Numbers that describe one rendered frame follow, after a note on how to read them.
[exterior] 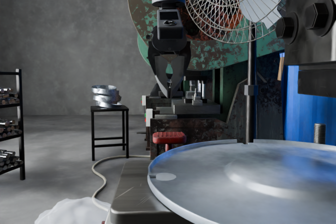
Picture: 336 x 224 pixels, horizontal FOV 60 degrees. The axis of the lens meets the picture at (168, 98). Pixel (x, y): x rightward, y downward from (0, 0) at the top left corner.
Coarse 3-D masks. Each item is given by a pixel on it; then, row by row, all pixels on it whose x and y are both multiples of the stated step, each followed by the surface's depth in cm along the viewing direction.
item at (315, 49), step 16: (288, 0) 32; (304, 0) 29; (320, 0) 26; (288, 16) 32; (304, 16) 26; (320, 16) 25; (288, 32) 31; (304, 32) 29; (320, 32) 26; (288, 48) 32; (304, 48) 29; (320, 48) 26; (288, 64) 32; (304, 64) 31; (320, 64) 31
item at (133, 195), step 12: (132, 168) 32; (144, 168) 32; (120, 180) 29; (132, 180) 29; (144, 180) 29; (120, 192) 26; (132, 192) 26; (144, 192) 26; (120, 204) 23; (132, 204) 23; (144, 204) 23; (156, 204) 23; (120, 216) 22; (132, 216) 22; (144, 216) 22; (156, 216) 22; (168, 216) 22; (180, 216) 22
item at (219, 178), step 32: (160, 160) 35; (192, 160) 35; (224, 160) 35; (256, 160) 33; (288, 160) 33; (320, 160) 33; (160, 192) 24; (192, 192) 25; (224, 192) 25; (256, 192) 25; (288, 192) 24; (320, 192) 24
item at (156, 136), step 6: (156, 132) 64; (162, 132) 64; (168, 132) 64; (174, 132) 64; (180, 132) 64; (156, 138) 59; (162, 138) 59; (168, 138) 59; (174, 138) 59; (180, 138) 59; (168, 144) 62
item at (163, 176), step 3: (156, 174) 30; (159, 174) 30; (162, 174) 30; (165, 174) 30; (168, 174) 30; (171, 174) 30; (156, 177) 29; (159, 177) 29; (162, 177) 29; (165, 177) 29; (168, 177) 29; (171, 177) 29; (174, 177) 29
